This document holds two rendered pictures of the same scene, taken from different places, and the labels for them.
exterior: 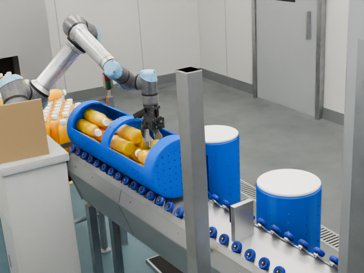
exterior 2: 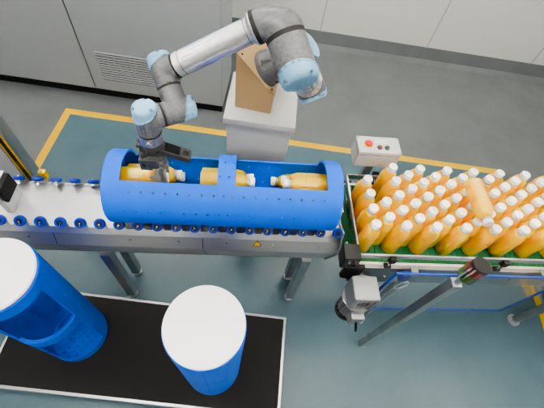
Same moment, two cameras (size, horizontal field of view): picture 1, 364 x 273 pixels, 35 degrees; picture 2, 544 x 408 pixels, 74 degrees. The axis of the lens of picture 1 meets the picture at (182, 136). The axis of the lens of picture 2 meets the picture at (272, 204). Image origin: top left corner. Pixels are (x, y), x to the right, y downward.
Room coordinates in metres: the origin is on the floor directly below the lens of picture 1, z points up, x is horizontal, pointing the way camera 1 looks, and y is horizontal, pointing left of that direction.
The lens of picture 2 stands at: (3.23, -0.37, 2.28)
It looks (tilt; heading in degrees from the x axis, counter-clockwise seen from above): 57 degrees down; 114
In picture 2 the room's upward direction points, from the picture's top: 11 degrees clockwise
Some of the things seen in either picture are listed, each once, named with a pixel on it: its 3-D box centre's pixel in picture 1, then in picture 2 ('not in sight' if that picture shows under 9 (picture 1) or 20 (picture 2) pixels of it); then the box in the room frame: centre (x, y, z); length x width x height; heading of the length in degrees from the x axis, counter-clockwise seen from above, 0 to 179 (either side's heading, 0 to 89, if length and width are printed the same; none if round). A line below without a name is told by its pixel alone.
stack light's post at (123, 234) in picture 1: (117, 173); (397, 320); (3.64, 0.46, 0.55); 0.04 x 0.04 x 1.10; 34
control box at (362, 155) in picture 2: not in sight; (375, 151); (3.13, 0.90, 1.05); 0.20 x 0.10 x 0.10; 34
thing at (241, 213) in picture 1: (241, 219); (8, 192); (2.03, -0.21, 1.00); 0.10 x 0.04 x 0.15; 124
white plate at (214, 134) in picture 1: (213, 134); (204, 325); (2.99, -0.17, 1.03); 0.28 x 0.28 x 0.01
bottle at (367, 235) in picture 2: not in sight; (367, 235); (3.30, 0.50, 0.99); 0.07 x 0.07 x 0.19
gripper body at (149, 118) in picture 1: (152, 116); (153, 152); (2.53, 0.13, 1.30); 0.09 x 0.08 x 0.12; 34
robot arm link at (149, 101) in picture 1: (150, 98); (150, 137); (2.54, 0.13, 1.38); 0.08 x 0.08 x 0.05
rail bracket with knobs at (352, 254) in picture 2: not in sight; (349, 255); (3.27, 0.40, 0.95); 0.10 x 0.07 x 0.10; 124
